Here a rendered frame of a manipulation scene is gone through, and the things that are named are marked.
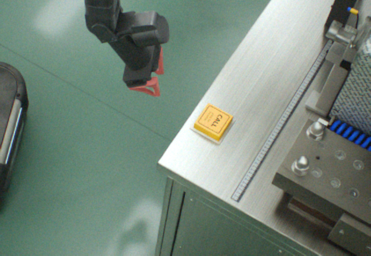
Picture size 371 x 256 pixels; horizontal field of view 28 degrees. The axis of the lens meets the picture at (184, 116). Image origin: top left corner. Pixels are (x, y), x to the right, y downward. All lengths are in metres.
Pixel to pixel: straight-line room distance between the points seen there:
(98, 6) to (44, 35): 1.63
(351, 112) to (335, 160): 0.11
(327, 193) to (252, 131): 0.29
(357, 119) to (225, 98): 0.34
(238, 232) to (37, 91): 1.31
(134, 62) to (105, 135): 1.24
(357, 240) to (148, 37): 0.62
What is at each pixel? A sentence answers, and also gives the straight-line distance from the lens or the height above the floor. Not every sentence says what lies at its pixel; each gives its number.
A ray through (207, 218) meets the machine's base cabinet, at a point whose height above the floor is 0.76.
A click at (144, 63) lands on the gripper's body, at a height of 1.14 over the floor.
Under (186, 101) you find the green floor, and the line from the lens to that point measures 2.87.
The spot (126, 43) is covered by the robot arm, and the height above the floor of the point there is 1.21.
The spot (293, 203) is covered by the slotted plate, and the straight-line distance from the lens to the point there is 1.70.
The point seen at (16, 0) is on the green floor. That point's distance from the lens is 3.15.
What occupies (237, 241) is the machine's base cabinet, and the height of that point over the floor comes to 0.73.
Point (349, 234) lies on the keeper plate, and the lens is 1.64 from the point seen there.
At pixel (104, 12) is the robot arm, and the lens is 1.43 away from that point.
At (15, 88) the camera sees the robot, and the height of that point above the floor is 0.24.
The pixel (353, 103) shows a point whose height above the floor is 1.11.
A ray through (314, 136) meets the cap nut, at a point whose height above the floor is 1.04.
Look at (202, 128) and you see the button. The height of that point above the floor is 0.92.
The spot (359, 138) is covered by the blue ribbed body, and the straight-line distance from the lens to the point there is 1.68.
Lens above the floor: 2.43
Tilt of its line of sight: 59 degrees down
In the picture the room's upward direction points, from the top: 10 degrees clockwise
